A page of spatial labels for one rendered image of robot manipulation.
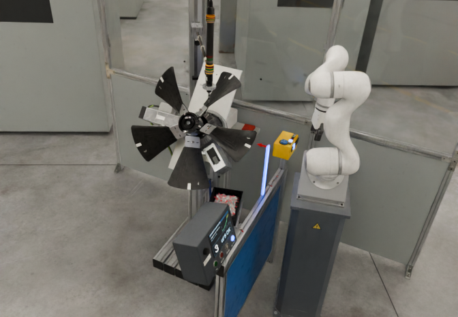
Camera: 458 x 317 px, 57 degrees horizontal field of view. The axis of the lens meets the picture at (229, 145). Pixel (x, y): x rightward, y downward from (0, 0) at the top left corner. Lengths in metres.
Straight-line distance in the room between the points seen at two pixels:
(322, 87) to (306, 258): 1.17
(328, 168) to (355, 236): 1.51
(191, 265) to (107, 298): 1.47
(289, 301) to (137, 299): 0.98
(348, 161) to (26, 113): 3.48
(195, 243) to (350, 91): 0.79
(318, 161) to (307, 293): 1.10
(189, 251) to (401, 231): 1.94
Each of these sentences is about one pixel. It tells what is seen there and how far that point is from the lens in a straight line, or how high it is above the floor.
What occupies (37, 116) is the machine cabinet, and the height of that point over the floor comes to 0.23.
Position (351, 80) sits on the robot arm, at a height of 1.74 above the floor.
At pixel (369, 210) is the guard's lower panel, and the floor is 0.42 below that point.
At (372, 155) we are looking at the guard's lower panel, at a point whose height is 0.86.
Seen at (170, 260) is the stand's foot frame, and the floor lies 0.08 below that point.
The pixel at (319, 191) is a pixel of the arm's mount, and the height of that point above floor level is 0.99.
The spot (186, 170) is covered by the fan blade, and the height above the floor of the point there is 1.01.
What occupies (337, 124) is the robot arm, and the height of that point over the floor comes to 1.55.
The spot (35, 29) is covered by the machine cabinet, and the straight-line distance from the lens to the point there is 4.20.
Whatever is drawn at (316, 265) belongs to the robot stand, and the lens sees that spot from 2.51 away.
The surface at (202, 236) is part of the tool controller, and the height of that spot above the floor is 1.25.
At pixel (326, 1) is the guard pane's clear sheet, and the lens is 2.58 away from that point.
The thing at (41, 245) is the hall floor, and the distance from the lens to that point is 3.45.
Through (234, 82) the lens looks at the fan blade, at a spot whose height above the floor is 1.41.
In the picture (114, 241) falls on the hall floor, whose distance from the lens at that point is 3.33.
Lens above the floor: 2.36
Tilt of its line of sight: 33 degrees down
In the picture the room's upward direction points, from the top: 3 degrees clockwise
